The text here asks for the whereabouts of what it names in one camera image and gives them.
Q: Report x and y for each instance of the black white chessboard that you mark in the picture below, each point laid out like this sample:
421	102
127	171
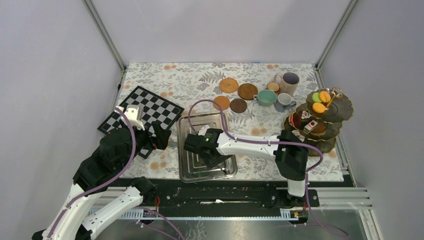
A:
155	108

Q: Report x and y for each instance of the small grey block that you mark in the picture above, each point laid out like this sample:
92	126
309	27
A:
172	144

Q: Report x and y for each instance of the small red cup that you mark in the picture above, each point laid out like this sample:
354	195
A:
273	86

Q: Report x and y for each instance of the aluminium frame post right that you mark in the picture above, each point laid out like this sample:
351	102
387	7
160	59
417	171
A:
337	31

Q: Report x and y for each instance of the aluminium frame post left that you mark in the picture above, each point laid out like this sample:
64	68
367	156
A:
101	27

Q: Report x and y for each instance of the orange waffle cookie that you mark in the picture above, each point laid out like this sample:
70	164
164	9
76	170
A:
318	107

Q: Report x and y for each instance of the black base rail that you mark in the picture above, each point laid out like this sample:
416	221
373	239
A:
224	198

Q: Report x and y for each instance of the aluminium frame post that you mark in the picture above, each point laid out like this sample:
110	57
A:
101	27
337	31

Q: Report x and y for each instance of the green macaron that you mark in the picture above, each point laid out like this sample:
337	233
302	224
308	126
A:
316	97

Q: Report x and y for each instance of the dark walnut coaster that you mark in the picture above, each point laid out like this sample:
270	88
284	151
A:
238	105

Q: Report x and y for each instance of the grey patterned mug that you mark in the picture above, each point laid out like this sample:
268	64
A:
284	102

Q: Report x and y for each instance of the chocolate cake slice pink topping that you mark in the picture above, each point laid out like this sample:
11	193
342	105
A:
305	115

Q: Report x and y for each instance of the stainless steel tray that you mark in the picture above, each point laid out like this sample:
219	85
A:
192	169

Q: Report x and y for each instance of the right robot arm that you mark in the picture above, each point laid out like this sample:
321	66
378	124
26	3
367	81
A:
287	151

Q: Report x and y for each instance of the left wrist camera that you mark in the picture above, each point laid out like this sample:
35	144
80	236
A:
131	116

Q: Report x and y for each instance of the three tier black cake stand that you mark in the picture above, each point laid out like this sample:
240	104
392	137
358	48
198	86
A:
323	137

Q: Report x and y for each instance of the woven rattan coaster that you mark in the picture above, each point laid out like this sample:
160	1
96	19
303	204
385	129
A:
228	85

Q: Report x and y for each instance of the red frosted donut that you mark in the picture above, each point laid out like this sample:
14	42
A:
291	120

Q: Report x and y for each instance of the mint green cup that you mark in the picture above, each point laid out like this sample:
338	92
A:
265	97

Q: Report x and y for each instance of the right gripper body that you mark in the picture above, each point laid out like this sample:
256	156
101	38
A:
211	162

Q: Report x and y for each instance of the brown wooden saucer coaster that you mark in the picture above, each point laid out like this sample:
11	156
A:
246	91

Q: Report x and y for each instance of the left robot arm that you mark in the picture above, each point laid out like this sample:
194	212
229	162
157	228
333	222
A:
90	181

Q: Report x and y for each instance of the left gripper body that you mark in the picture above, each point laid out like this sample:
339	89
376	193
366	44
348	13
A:
143	140

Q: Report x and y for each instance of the light orange wooden coaster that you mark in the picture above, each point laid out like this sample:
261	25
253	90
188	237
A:
221	102

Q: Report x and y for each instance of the chocolate cake slice with cherry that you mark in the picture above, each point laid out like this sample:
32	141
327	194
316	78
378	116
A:
310	126

